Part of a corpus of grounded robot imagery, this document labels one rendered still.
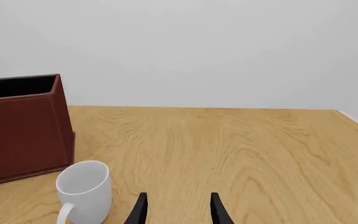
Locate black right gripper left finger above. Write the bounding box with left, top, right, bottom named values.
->
left=124, top=192, right=149, bottom=224

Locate white ceramic mug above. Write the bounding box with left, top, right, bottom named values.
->
left=56, top=160, right=112, bottom=224

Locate red-brown desk caddy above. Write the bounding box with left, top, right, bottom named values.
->
left=0, top=73, right=76, bottom=189

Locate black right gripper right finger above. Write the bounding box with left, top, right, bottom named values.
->
left=210, top=192, right=236, bottom=224

